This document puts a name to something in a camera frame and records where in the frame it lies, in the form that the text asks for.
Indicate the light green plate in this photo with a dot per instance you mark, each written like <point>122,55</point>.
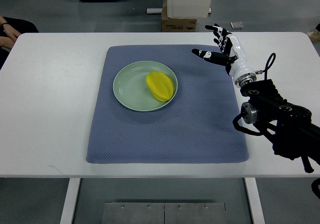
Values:
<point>131,90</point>

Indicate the left white table leg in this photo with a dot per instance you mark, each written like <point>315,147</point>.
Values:
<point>70,201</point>

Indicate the small grey floor plate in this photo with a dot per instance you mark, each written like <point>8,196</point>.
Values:
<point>237,25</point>

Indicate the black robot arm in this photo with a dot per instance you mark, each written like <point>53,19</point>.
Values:
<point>287,126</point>

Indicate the blue textured mat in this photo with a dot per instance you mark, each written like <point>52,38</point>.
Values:
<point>194,128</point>

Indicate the seated person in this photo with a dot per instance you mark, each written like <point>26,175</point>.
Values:
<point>10,30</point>

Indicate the white table leg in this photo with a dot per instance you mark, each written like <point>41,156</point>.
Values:
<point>254,201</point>
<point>70,201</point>

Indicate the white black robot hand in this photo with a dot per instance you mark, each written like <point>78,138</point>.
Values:
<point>231,56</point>

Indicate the yellow starfruit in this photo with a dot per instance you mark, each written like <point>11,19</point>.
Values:
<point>160,86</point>

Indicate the right white table leg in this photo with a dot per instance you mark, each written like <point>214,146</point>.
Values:
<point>254,201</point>

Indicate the person's shoe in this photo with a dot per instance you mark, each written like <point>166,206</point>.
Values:
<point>314,34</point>

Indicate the brown cardboard box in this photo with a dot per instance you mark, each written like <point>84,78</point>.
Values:
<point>169,25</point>

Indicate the white floor bracket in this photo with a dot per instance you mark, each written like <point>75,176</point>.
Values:
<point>155,10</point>

